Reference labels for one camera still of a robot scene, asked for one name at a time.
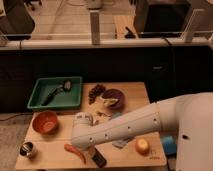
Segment red chili pepper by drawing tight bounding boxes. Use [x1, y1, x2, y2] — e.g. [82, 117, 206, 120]
[64, 144, 86, 164]

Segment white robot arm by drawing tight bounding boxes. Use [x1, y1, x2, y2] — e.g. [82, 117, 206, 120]
[71, 92, 213, 171]

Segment green plastic tray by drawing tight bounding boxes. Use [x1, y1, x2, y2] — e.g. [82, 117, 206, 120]
[27, 76, 83, 111]

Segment dark grape bunch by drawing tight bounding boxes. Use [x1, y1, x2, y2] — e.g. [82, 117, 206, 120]
[88, 84, 106, 104]

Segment purple bowl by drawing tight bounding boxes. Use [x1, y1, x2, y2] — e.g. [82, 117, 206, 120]
[101, 89, 125, 110]

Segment blue sponge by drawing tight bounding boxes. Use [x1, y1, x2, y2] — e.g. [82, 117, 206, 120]
[110, 112, 122, 119]

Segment crumpled blue-grey cloth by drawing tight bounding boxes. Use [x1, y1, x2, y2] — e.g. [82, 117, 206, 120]
[112, 137, 133, 149]

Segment orange round fruit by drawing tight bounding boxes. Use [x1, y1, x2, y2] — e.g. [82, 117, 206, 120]
[135, 138, 150, 155]

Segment orange bowl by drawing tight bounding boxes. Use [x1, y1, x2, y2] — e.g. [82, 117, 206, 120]
[32, 111, 59, 135]

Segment black remote control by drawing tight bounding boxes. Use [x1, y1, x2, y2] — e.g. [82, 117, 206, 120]
[89, 148, 107, 168]

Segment wooden table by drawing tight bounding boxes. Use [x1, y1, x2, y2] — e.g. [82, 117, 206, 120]
[15, 82, 166, 171]

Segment small metal cup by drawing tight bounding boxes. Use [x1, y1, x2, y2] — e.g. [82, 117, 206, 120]
[19, 142, 37, 158]

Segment black office chair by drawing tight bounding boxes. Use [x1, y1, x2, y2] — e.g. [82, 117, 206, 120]
[0, 0, 35, 41]

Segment black handled brush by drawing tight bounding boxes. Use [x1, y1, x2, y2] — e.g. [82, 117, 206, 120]
[42, 80, 72, 106]

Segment white railing post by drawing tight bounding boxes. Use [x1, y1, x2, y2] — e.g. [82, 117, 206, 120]
[90, 10, 100, 45]

